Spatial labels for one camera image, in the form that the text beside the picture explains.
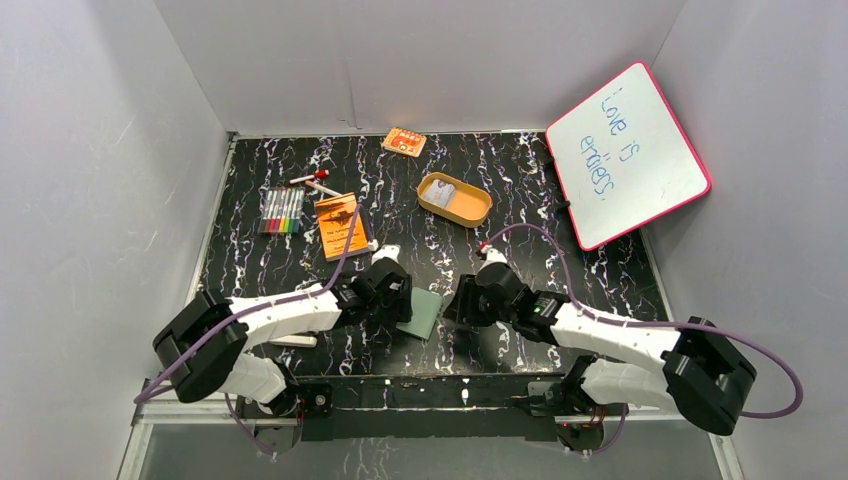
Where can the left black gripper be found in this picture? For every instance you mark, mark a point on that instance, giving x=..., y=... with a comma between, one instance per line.
x=399, y=300

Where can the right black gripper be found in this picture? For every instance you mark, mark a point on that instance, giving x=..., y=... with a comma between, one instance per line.
x=461, y=307

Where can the mint green card holder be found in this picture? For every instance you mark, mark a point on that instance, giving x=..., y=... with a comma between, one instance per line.
x=426, y=310

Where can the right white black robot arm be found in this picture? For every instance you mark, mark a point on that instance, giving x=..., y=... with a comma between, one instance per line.
x=692, y=372

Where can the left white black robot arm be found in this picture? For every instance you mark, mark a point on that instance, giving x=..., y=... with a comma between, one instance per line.
x=205, y=349

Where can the orange paperback book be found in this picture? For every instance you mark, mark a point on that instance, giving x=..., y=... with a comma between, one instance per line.
x=334, y=216

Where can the white eraser block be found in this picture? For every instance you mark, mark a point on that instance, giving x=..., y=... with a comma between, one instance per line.
x=297, y=341

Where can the tan oval tray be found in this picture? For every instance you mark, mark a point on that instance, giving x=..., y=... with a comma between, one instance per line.
x=469, y=207

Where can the pack of coloured markers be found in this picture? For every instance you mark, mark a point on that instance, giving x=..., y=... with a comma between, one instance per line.
x=282, y=211

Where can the white marker pen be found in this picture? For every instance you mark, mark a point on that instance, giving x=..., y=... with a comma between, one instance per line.
x=318, y=187

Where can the red capped marker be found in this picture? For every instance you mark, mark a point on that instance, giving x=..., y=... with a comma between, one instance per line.
x=320, y=174

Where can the pink framed whiteboard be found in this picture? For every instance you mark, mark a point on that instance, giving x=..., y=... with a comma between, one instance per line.
x=623, y=159

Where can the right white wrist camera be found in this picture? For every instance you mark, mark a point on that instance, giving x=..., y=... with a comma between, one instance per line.
x=491, y=256

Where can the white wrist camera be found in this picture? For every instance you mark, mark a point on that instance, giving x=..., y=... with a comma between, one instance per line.
x=491, y=256
x=386, y=251

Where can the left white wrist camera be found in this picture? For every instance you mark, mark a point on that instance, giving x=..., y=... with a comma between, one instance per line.
x=386, y=251

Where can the black aluminium base frame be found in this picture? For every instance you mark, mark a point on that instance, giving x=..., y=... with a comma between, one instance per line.
x=374, y=406

